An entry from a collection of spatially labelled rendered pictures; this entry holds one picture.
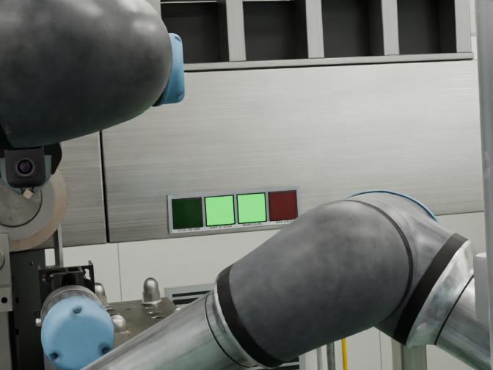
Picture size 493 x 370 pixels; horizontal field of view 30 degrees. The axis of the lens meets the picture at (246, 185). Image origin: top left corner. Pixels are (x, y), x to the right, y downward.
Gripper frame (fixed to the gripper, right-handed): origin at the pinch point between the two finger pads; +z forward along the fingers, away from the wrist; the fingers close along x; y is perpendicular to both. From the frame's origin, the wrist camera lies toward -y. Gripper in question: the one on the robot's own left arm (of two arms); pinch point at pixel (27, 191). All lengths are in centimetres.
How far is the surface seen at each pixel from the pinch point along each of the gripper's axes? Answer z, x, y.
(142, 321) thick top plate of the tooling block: 30.2, -16.6, -4.8
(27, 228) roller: 6.1, 0.3, -1.8
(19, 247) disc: 8.8, 1.6, -2.9
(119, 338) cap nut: 15.5, -11.2, -15.4
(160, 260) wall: 236, -55, 139
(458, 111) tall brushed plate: 24, -83, 30
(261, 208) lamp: 33, -42, 18
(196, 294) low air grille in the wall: 246, -70, 126
